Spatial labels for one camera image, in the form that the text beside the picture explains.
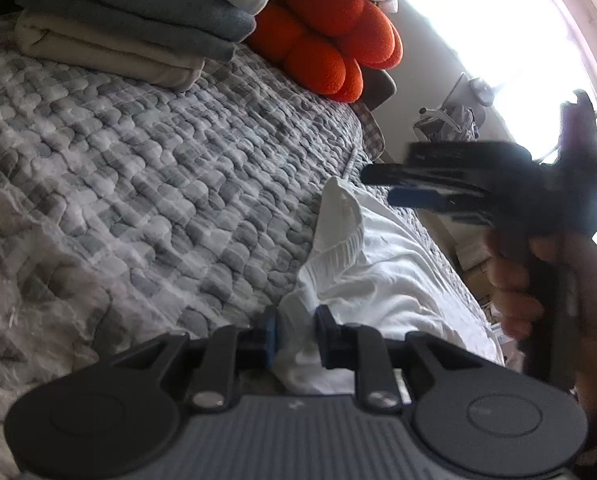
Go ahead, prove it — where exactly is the grey backpack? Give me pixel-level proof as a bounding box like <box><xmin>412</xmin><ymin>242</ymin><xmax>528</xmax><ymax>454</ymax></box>
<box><xmin>436</xmin><ymin>105</ymin><xmax>479</xmax><ymax>142</ymax></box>

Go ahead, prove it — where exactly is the white office chair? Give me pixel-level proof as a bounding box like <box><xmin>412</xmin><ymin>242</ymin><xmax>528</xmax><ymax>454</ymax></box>
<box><xmin>413</xmin><ymin>72</ymin><xmax>495</xmax><ymax>145</ymax></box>

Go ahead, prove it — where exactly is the beige folded garment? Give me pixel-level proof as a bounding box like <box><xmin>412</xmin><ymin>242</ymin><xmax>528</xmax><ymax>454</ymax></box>
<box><xmin>15</xmin><ymin>10</ymin><xmax>207</xmax><ymax>94</ymax></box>

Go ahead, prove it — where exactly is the large window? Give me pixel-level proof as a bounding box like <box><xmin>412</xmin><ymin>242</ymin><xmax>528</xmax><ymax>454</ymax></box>
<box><xmin>401</xmin><ymin>0</ymin><xmax>597</xmax><ymax>161</ymax></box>

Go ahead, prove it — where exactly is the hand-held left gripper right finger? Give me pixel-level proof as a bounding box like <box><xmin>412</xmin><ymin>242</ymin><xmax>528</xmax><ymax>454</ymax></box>
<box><xmin>315</xmin><ymin>305</ymin><xmax>483</xmax><ymax>414</ymax></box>

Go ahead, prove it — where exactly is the dark upholstered headboard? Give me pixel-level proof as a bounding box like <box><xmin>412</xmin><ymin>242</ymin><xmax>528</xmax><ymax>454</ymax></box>
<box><xmin>363</xmin><ymin>66</ymin><xmax>398</xmax><ymax>112</ymax></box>

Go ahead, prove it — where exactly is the plaid bed sheet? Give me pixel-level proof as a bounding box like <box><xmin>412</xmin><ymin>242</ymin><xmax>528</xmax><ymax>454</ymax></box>
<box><xmin>355</xmin><ymin>104</ymin><xmax>388</xmax><ymax>159</ymax></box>

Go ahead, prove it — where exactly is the grey checkered quilt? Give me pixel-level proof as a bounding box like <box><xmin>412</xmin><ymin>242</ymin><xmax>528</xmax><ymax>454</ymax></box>
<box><xmin>0</xmin><ymin>12</ymin><xmax>507</xmax><ymax>480</ymax></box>

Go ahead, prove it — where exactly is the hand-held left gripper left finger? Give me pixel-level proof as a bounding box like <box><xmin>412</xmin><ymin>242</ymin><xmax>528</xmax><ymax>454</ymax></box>
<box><xmin>109</xmin><ymin>305</ymin><xmax>282</xmax><ymax>411</ymax></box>

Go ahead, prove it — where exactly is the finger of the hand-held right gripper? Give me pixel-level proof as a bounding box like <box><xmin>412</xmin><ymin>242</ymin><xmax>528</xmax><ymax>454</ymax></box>
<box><xmin>360</xmin><ymin>161</ymin><xmax>485</xmax><ymax>197</ymax></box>
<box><xmin>387</xmin><ymin>186</ymin><xmax>488</xmax><ymax>224</ymax></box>

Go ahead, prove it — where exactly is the dark grey folded garment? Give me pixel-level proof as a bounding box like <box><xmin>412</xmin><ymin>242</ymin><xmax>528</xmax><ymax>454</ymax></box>
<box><xmin>16</xmin><ymin>0</ymin><xmax>237</xmax><ymax>62</ymax></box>

